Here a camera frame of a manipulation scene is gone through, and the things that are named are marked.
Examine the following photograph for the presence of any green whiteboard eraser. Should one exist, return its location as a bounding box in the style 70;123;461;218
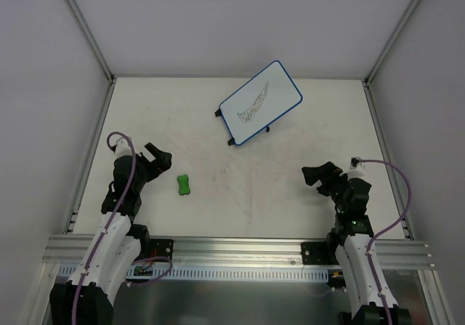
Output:
177;174;191;196

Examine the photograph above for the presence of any blue framed whiteboard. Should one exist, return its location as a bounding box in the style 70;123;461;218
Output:
215;60;303;146

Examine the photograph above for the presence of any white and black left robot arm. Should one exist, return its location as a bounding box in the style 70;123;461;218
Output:
49;139;172;324

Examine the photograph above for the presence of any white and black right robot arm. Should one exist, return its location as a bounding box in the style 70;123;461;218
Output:
301;161;412;324

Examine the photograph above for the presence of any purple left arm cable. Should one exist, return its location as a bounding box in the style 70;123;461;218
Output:
71;132;173;325

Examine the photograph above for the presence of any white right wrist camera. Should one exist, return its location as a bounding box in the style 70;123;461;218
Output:
346;157;366;178

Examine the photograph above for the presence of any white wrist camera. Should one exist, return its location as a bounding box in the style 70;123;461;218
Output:
346;157;366;178
114;137;132;158

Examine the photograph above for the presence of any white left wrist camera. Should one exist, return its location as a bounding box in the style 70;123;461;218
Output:
114;137;132;158

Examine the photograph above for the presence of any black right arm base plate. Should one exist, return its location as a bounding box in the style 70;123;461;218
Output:
300;241;338;265

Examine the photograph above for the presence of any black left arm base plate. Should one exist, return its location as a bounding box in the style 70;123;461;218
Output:
145;238;174;259

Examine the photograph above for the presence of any white slotted cable duct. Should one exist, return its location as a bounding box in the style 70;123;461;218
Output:
57;265;331;283

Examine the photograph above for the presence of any aluminium mounting rail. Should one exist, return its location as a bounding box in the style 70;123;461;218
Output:
42;234;436;270

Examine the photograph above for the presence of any aluminium left frame post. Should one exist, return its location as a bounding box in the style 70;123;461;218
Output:
64;0;114;83

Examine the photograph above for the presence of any aluminium frame post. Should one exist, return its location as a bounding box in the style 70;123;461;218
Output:
64;0;114;83
364;0;422;86

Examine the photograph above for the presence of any aluminium right frame post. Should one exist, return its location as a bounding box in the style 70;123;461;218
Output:
364;0;422;86

